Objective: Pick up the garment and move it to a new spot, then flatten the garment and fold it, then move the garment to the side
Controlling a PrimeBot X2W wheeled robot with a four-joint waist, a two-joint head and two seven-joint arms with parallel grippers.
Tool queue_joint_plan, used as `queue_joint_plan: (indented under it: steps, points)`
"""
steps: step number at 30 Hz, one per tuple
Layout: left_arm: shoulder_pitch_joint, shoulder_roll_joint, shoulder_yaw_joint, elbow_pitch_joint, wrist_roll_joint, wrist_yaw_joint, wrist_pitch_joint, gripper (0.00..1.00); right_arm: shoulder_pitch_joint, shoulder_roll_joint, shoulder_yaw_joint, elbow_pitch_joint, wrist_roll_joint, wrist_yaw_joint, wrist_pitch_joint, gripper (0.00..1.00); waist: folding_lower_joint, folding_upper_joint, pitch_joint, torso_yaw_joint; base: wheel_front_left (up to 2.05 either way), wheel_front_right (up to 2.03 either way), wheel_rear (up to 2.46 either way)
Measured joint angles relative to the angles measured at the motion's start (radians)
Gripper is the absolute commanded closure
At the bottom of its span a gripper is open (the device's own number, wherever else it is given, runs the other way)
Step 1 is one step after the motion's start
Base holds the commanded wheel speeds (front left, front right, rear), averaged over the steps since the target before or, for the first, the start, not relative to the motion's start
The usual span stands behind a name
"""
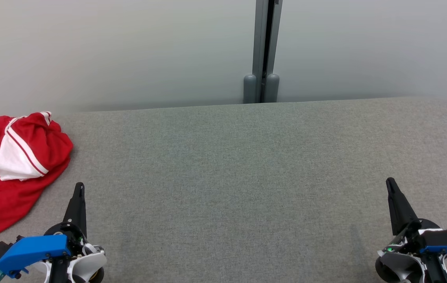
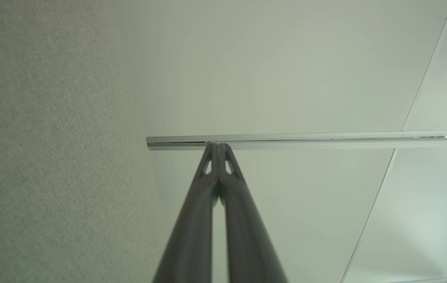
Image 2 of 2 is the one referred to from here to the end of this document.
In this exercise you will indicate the grey fabric sofa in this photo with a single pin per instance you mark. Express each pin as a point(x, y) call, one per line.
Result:
point(50, 157)

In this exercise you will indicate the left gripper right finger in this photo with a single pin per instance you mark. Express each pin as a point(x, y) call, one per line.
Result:
point(247, 236)

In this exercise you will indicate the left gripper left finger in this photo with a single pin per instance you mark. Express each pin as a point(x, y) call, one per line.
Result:
point(192, 236)

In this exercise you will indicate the aluminium ceiling rail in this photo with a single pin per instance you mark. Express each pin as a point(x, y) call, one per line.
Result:
point(306, 140)

